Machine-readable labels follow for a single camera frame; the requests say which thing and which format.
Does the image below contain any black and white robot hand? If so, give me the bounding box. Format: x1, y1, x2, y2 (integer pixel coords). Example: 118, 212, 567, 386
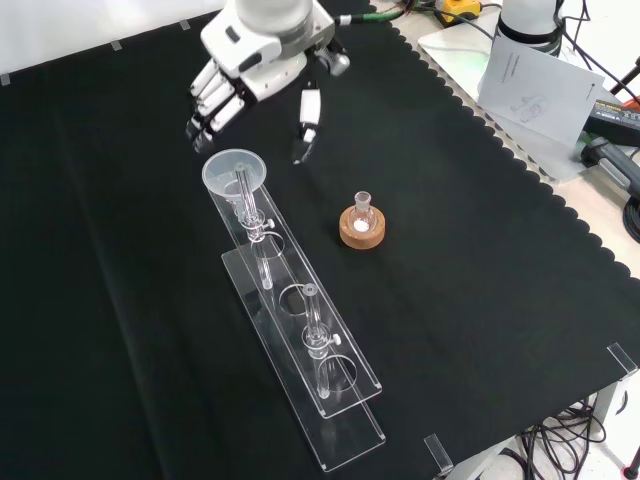
185, 7, 351, 165

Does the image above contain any clear plastic funnel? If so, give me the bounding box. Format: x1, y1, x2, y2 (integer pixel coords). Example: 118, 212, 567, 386
201, 148, 269, 207

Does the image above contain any clear acrylic funnel stand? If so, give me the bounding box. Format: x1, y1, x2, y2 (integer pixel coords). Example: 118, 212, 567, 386
204, 160, 387, 474

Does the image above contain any small round-bottom glass flask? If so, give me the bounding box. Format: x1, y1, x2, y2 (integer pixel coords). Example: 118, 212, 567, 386
348, 190, 377, 234

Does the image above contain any yellow stop button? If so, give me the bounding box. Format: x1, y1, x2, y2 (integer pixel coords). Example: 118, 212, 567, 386
432, 0, 481, 26

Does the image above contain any black bench cloth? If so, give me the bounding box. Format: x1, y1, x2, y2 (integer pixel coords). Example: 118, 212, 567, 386
0, 0, 640, 480

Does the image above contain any white paper booklet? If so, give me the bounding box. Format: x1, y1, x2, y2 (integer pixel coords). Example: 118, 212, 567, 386
477, 37, 606, 149

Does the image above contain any black power adapter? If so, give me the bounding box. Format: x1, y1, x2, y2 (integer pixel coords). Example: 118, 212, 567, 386
584, 97, 640, 146

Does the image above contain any black tripod leg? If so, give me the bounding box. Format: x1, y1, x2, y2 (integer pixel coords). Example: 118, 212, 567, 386
609, 53, 640, 97

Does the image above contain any clear acrylic cloth clip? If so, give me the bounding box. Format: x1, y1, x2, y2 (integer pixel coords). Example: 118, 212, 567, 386
606, 343, 640, 376
423, 433, 454, 476

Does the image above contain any green cable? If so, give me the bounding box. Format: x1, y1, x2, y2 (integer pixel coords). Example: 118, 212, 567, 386
335, 8, 409, 26

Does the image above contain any cork ring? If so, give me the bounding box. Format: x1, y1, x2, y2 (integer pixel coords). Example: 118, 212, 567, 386
338, 205, 389, 250

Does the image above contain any grey plug with cable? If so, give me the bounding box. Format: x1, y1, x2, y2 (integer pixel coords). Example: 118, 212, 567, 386
582, 141, 640, 192

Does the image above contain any coiled black cable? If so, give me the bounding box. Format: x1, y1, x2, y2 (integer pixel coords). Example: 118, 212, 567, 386
622, 198, 640, 237

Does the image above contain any black cable bundle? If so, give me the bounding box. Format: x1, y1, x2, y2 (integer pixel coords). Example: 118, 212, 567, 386
517, 397, 614, 480

